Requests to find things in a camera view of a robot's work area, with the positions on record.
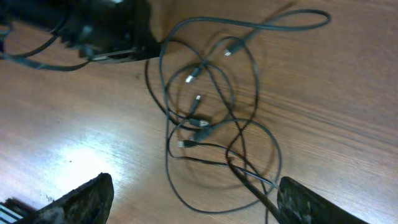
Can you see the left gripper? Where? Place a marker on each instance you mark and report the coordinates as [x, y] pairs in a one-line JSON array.
[[111, 31]]

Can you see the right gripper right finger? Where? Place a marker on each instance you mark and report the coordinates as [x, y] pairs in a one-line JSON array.
[[298, 204]]

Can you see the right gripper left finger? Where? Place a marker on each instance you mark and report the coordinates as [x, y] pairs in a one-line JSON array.
[[90, 203]]

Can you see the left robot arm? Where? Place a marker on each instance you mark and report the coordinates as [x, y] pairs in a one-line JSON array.
[[47, 15]]

